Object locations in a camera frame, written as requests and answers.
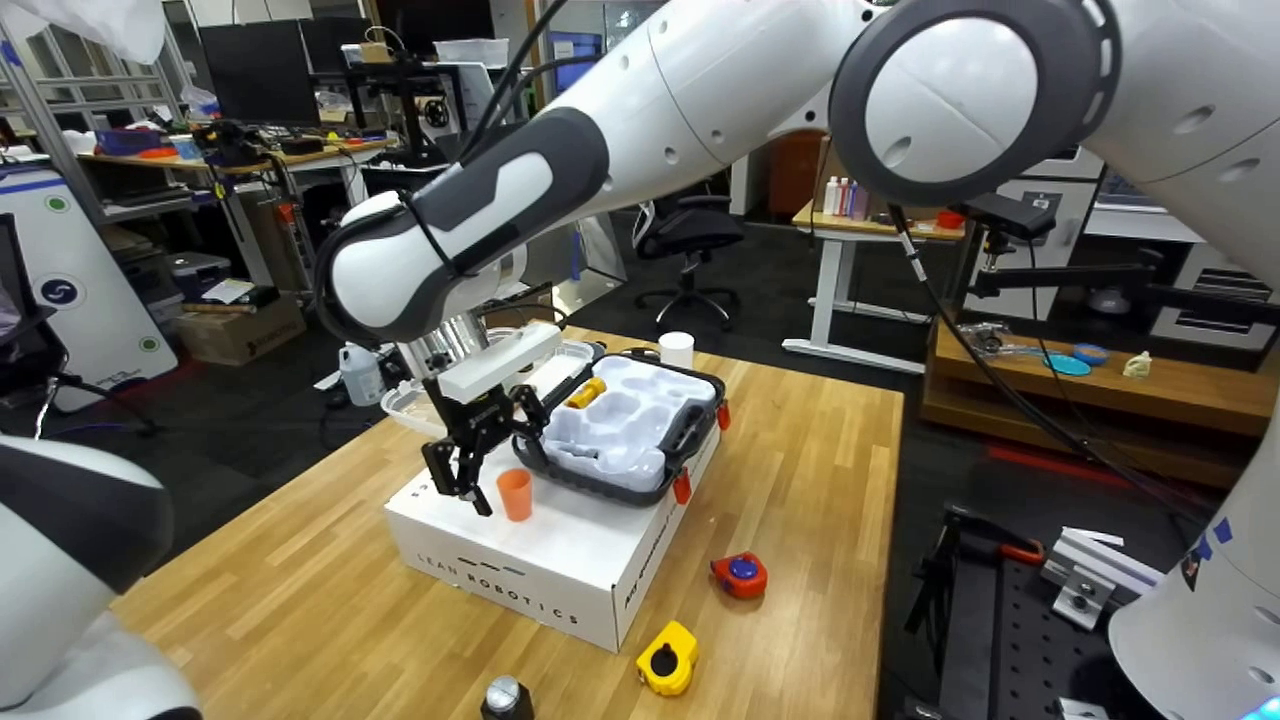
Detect black monitor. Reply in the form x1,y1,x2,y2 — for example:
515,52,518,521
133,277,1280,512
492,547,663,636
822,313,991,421
192,16,324,133

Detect black 3D printer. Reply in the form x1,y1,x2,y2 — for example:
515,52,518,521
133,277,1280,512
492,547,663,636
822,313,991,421
338,20,465,170

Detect clear pump bottle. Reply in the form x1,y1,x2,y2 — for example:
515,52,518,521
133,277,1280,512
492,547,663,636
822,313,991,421
334,339,386,413

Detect white toy kitchen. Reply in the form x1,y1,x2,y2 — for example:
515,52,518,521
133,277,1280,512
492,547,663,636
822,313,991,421
977,155,1280,368

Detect small black silver knob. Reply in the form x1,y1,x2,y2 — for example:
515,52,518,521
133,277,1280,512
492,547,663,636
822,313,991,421
475,670,540,720

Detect black camera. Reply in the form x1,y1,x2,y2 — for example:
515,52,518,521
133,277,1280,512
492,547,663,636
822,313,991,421
941,182,1059,249

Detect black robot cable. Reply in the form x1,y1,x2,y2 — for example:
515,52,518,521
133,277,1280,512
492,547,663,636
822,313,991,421
879,194,1224,528

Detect white workbench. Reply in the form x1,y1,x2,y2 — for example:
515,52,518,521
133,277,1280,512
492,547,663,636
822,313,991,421
76,128,431,392

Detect white desk with wood top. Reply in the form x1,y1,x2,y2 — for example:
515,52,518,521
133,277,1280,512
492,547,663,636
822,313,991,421
777,194,972,380

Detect red tape measure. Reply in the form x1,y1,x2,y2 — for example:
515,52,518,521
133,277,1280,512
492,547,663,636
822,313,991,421
704,547,771,604

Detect blue lit monitor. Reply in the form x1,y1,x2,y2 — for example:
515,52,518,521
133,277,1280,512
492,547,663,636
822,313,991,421
542,22,606,87

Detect white ceramic mug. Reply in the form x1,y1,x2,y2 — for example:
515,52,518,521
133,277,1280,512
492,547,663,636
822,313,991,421
655,329,699,371

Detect silver aluminium bracket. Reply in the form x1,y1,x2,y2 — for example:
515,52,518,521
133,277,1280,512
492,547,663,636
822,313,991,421
1036,521,1169,631

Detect orange handled clamp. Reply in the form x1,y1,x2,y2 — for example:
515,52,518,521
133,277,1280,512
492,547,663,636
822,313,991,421
953,512,1054,577

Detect brown cabinet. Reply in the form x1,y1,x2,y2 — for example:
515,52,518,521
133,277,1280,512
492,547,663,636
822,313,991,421
760,133,820,225

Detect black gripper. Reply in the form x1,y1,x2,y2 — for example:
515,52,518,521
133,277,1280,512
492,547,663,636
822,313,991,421
419,380,542,521

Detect small teal item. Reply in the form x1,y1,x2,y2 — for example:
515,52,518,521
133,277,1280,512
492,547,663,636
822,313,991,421
1041,344,1101,383

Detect yellow tape measure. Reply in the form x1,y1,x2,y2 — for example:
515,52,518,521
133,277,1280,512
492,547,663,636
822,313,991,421
632,614,704,700

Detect white cabinet with round logo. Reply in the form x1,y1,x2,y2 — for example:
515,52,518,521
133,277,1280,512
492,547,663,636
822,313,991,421
0,155,183,400

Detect brown cardboard box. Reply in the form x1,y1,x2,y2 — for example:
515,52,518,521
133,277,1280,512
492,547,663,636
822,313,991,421
171,293,312,371

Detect small orange cup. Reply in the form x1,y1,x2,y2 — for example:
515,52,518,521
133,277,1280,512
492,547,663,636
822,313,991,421
494,465,540,523

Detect silver reflective panel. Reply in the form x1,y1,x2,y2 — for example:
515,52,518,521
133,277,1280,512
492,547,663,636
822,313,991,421
513,194,632,329

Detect grey toolbox with clear lid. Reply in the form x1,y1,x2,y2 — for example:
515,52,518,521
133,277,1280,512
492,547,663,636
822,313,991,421
376,335,734,512

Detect black perforated cart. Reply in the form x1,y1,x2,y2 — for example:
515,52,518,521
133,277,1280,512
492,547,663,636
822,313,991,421
899,501,1170,720

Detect white cardboard box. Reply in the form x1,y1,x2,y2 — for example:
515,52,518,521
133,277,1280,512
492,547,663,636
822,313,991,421
380,404,733,655

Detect black camera stand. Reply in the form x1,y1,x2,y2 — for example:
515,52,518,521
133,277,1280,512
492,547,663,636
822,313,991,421
960,237,1280,352

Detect low wooden table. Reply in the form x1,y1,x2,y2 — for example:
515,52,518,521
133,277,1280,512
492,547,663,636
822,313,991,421
915,307,1280,492

